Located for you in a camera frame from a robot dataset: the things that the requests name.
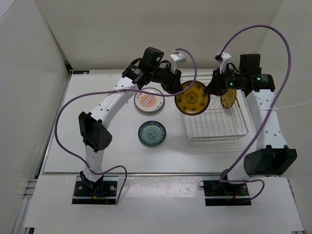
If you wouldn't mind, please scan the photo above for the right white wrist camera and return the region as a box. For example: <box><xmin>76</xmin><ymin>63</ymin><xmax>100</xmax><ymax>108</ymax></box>
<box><xmin>215</xmin><ymin>52</ymin><xmax>232</xmax><ymax>74</ymax></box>

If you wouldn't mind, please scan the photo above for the white plate orange sunburst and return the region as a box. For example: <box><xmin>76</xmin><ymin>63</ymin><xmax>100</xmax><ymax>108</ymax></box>
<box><xmin>134</xmin><ymin>92</ymin><xmax>165</xmax><ymax>106</ymax></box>

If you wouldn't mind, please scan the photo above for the blue floral plate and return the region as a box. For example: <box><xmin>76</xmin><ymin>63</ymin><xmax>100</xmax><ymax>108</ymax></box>
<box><xmin>138</xmin><ymin>120</ymin><xmax>167</xmax><ymax>147</ymax></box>

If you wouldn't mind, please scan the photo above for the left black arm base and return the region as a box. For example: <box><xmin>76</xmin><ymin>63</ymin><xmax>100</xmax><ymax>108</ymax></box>
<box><xmin>72</xmin><ymin>171</ymin><xmax>118</xmax><ymax>205</ymax></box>

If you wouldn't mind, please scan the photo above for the purple cable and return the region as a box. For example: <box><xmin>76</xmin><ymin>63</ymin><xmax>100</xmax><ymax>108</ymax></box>
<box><xmin>218</xmin><ymin>24</ymin><xmax>291</xmax><ymax>203</ymax></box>
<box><xmin>55</xmin><ymin>47</ymin><xmax>197</xmax><ymax>204</ymax></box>

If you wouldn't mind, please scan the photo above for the white plate with flower outline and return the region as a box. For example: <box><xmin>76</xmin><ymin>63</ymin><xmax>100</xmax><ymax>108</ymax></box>
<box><xmin>137</xmin><ymin>106</ymin><xmax>163</xmax><ymax>114</ymax></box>

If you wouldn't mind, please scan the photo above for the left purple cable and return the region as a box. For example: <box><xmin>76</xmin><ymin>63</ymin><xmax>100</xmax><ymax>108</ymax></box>
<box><xmin>55</xmin><ymin>47</ymin><xmax>197</xmax><ymax>204</ymax></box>

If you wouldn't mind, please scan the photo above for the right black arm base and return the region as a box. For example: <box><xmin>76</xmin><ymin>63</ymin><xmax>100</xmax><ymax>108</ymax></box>
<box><xmin>197</xmin><ymin>180</ymin><xmax>251</xmax><ymax>207</ymax></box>

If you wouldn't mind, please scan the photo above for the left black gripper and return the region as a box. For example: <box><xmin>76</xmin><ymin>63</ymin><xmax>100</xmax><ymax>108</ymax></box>
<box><xmin>150</xmin><ymin>63</ymin><xmax>184</xmax><ymax>95</ymax></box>

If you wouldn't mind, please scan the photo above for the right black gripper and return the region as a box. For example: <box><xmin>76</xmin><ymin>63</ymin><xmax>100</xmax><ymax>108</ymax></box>
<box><xmin>203</xmin><ymin>67</ymin><xmax>245</xmax><ymax>97</ymax></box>

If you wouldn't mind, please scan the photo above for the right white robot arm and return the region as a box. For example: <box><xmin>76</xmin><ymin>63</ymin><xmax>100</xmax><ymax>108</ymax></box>
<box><xmin>205</xmin><ymin>53</ymin><xmax>297</xmax><ymax>195</ymax></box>

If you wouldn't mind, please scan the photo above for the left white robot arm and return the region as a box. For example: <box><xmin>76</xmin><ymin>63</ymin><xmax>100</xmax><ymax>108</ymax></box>
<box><xmin>78</xmin><ymin>47</ymin><xmax>186</xmax><ymax>195</ymax></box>

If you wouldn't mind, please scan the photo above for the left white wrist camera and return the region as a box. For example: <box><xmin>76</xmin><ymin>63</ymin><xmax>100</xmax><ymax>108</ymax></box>
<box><xmin>169</xmin><ymin>50</ymin><xmax>186</xmax><ymax>73</ymax></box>

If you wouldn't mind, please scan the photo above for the yellow plate with black symbols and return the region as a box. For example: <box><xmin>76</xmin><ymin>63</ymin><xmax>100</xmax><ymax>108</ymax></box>
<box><xmin>175</xmin><ymin>81</ymin><xmax>210</xmax><ymax>116</ymax></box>

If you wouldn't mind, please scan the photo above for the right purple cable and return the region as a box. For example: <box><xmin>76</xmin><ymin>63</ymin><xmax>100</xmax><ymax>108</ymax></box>
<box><xmin>218</xmin><ymin>24</ymin><xmax>291</xmax><ymax>203</ymax></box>

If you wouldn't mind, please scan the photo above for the white cable tie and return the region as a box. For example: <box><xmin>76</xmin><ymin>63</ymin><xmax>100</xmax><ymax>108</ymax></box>
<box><xmin>252</xmin><ymin>100</ymin><xmax>312</xmax><ymax>116</ymax></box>

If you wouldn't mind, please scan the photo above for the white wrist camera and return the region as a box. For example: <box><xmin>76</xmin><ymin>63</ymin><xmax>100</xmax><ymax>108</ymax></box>
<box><xmin>169</xmin><ymin>50</ymin><xmax>186</xmax><ymax>73</ymax></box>
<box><xmin>215</xmin><ymin>52</ymin><xmax>232</xmax><ymax>74</ymax></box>

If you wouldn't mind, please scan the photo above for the silver wire dish rack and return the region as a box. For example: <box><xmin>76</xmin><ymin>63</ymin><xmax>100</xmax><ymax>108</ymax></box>
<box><xmin>179</xmin><ymin>74</ymin><xmax>249</xmax><ymax>145</ymax></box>

